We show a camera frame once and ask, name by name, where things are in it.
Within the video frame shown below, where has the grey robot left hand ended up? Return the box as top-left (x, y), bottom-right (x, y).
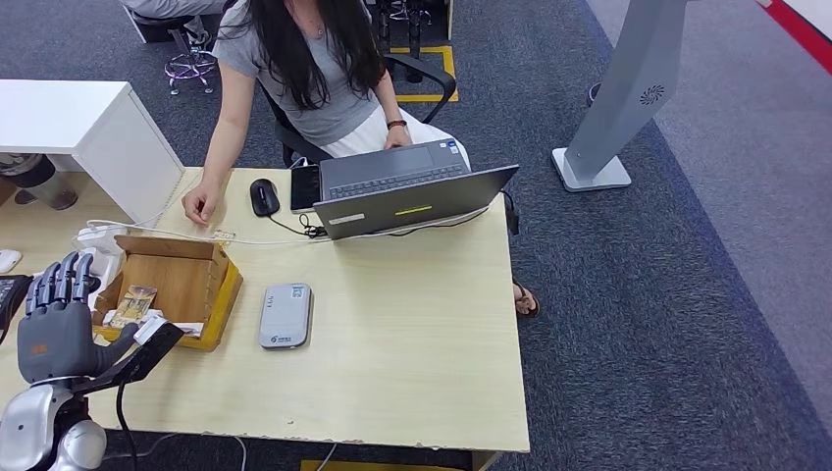
top-left (17, 251), bottom-right (139, 386)

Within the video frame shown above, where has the person's right hand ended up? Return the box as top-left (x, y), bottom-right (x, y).
top-left (182, 182), bottom-right (223, 228)

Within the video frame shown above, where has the person in background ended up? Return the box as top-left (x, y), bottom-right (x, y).
top-left (120, 0), bottom-right (229, 47)

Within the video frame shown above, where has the person's foot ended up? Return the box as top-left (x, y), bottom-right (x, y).
top-left (511, 278), bottom-right (542, 320)

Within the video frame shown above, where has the black computer mouse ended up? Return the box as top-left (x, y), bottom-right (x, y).
top-left (249, 179), bottom-right (282, 219)

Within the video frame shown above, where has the black desk telephone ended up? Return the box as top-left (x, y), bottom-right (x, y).
top-left (0, 275), bottom-right (33, 342)

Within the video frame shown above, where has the grey laptop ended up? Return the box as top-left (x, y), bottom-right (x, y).
top-left (312, 137), bottom-right (520, 242)

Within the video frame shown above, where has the black office chair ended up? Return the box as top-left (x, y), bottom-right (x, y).
top-left (254, 53), bottom-right (457, 167)

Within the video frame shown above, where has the brown cardboard box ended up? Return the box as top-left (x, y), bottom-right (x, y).
top-left (90, 235), bottom-right (244, 353)

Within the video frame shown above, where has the white power adapter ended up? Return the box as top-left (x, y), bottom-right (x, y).
top-left (90, 246), bottom-right (120, 278)

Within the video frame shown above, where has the black equipment stand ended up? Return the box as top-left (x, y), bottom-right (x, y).
top-left (373, 0), bottom-right (453, 84)

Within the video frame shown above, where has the black smartphone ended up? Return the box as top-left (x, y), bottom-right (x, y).
top-left (289, 164), bottom-right (323, 215)

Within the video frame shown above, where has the white power strip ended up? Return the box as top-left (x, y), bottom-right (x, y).
top-left (71, 224), bottom-right (125, 313)

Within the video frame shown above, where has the chrome stool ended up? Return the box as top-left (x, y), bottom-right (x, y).
top-left (127, 9), bottom-right (219, 97)

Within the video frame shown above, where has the white cabinet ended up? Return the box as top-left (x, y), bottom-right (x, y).
top-left (0, 79), bottom-right (185, 227)

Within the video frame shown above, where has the grey kiosk stand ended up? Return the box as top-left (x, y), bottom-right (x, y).
top-left (550, 0), bottom-right (691, 193)

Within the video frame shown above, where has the thin white cable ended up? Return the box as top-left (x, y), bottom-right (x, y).
top-left (84, 207), bottom-right (489, 249)

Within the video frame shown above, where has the black mouse cable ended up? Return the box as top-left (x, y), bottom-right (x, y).
top-left (267, 213), bottom-right (329, 241)

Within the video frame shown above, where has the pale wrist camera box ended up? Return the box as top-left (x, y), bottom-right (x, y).
top-left (132, 316), bottom-right (169, 345)

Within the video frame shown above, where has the black camera bracket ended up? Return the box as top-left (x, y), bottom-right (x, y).
top-left (71, 321), bottom-right (185, 395)

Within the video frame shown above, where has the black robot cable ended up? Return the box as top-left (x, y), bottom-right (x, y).
top-left (115, 380), bottom-right (141, 471)

